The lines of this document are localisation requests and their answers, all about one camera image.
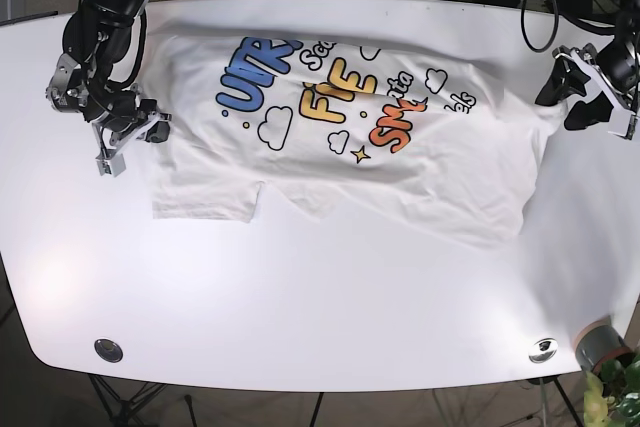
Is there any grey plant pot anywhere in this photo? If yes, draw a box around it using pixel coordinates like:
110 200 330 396
573 318 632 373

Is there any white printed T-shirt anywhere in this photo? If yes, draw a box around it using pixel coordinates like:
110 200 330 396
141 35 566 248

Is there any green potted plant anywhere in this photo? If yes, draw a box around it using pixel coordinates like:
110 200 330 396
583 352 639 427

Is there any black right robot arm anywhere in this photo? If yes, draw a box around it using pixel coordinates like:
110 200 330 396
46 0 171 177

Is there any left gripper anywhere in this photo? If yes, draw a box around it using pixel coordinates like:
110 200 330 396
535 37 639 141

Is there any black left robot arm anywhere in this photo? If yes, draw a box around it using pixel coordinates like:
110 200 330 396
535 0 639 141

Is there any silver table grommet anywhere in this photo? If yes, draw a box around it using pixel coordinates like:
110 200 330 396
94 338 124 363
528 338 558 364

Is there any right silver table grommet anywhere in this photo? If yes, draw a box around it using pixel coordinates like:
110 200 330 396
528 338 558 364

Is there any left silver table grommet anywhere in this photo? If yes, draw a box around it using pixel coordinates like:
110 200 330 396
94 338 124 363

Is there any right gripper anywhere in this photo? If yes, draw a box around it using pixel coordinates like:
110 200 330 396
46 52 172 177

